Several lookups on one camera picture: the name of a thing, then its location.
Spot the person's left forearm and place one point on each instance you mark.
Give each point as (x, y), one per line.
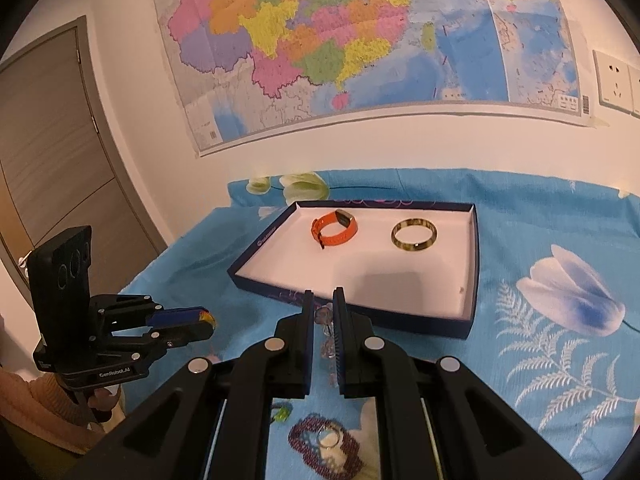
(35, 405)

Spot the blue floral cloth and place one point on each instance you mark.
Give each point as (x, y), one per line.
(525, 210)

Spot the orange wrist watch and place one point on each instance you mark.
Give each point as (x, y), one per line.
(345, 233)

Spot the grey-brown door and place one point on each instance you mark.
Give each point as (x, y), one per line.
(55, 160)

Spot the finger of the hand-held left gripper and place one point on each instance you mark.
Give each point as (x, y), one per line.
(175, 316)
(185, 335)

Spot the person's left hand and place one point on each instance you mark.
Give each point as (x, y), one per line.
(104, 402)

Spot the dark blue box lid tray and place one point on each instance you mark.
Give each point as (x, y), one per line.
(400, 285)

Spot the yellow-green bangle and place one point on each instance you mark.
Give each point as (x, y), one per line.
(415, 247)

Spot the white wall socket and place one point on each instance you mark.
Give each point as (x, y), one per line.
(635, 92)
(612, 80)

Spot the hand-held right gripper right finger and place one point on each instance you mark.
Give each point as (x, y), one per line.
(339, 345)

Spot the colourful wall map poster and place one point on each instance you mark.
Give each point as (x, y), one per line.
(350, 50)

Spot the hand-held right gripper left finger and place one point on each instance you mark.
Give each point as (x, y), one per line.
(308, 345)

